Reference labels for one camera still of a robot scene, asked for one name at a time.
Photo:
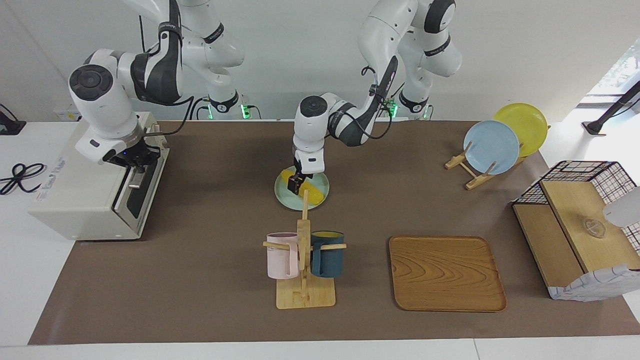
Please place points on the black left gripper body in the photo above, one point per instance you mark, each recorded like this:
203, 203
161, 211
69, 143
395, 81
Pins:
304, 177

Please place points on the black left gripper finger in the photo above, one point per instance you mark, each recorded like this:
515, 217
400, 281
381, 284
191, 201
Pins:
305, 178
294, 187

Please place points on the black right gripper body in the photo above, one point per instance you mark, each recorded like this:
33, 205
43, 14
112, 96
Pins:
135, 156

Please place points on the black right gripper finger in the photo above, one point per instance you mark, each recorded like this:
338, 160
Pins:
138, 169
155, 159

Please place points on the pale green plate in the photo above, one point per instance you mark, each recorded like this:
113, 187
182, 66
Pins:
282, 192

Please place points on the yellow corn cob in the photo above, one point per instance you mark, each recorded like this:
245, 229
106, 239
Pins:
315, 192

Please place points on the glass oven door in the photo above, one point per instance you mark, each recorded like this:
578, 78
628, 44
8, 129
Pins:
137, 205

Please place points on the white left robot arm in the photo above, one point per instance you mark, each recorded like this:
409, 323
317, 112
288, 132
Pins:
310, 125

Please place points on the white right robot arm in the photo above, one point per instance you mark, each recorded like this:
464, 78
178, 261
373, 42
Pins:
100, 100

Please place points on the beige toaster oven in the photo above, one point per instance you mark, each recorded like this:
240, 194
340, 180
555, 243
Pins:
75, 200

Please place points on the brown table mat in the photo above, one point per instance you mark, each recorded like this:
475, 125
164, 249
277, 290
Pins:
225, 200

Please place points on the pink mug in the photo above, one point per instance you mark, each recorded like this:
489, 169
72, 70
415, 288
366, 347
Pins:
280, 257

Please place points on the dark teal mug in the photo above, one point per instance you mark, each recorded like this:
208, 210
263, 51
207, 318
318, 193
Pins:
327, 260

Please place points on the wooden mug tree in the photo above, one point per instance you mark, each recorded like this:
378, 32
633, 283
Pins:
305, 300

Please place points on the black stand base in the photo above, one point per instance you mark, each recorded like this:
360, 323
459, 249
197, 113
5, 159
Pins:
10, 125

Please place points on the wooden plate rack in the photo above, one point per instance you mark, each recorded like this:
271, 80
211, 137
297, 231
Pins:
454, 163

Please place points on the wooden tray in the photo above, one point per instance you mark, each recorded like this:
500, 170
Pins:
445, 272

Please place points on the light blue plate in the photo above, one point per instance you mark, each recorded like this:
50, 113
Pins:
492, 147

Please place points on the yellow plate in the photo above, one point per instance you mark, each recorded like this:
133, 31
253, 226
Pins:
527, 125

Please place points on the wooden stepped shelf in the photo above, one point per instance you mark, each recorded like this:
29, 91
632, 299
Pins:
575, 220

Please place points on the small clear glass lid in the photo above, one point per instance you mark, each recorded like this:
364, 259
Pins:
595, 227

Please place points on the wooden shelf box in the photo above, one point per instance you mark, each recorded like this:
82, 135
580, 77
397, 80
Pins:
590, 287

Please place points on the black tripod leg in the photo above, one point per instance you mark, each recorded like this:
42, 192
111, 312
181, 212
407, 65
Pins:
612, 107

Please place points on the blurred white rounded object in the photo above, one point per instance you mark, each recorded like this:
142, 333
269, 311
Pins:
625, 210

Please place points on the white wall socket box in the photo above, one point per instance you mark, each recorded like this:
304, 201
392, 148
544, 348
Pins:
72, 115

